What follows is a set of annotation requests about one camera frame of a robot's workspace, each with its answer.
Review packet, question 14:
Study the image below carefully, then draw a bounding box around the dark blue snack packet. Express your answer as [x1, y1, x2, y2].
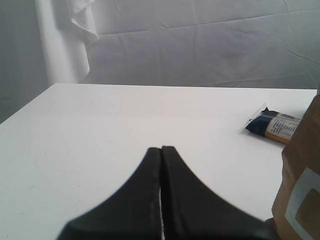
[244, 104, 301, 144]

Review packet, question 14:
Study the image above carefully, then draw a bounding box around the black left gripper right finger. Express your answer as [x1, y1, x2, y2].
[160, 146, 278, 240]

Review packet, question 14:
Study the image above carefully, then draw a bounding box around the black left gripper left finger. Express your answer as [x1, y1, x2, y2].
[58, 147, 162, 240]

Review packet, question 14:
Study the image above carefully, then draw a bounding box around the white backdrop cloth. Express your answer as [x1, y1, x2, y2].
[0, 0, 320, 121]

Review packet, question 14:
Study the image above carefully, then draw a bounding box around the brown orange snack packet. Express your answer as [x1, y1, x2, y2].
[267, 95, 320, 240]

